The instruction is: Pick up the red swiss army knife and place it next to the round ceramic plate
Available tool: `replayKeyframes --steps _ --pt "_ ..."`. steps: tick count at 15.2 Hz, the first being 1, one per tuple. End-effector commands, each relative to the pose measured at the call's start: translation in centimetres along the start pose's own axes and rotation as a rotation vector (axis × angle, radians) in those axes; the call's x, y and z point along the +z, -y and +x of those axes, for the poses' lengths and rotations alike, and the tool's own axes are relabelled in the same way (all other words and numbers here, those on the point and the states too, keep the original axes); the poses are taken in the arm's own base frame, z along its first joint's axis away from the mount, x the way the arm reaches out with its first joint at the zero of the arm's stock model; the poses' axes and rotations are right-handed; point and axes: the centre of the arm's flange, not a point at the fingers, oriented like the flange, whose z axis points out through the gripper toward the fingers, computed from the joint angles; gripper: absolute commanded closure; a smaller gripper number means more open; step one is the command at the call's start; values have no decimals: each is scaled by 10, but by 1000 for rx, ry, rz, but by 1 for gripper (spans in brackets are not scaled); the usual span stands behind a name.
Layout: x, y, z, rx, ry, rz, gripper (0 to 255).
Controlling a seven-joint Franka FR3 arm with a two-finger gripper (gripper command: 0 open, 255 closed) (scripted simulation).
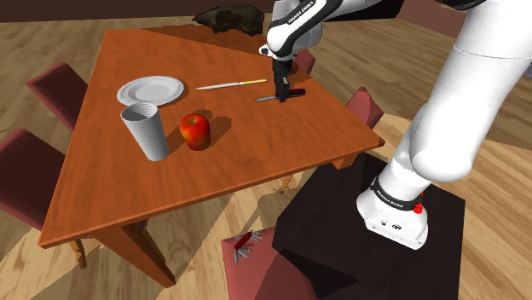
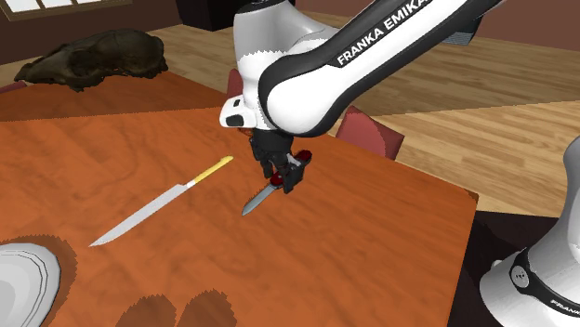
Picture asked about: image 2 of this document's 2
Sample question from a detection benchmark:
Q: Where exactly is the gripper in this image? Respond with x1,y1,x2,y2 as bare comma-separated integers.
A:
247,128,310,195

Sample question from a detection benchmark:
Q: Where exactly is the white plate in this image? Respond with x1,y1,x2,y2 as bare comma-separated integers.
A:
0,242,62,327

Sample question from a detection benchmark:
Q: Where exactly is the orange-brown wooden table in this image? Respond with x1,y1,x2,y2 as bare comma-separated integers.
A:
0,69,481,327

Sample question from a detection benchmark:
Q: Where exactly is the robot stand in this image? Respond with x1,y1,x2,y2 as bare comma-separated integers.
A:
447,209,580,327

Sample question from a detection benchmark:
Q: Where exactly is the red chair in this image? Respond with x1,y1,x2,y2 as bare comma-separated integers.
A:
334,105,406,162
0,80,29,96
225,68,246,101

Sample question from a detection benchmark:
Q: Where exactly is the dark animal skull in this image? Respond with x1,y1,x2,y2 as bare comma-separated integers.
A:
13,28,170,94

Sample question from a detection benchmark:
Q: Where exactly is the dark cabinet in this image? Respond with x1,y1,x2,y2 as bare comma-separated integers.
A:
175,0,297,33

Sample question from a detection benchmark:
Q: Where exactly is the red pocket knife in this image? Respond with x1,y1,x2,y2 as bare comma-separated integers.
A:
241,150,314,217

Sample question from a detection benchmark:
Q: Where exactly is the yellow-handled kitchen knife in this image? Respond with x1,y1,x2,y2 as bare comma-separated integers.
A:
88,155,235,248

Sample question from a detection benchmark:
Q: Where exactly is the window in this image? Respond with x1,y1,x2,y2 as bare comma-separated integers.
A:
0,0,134,22

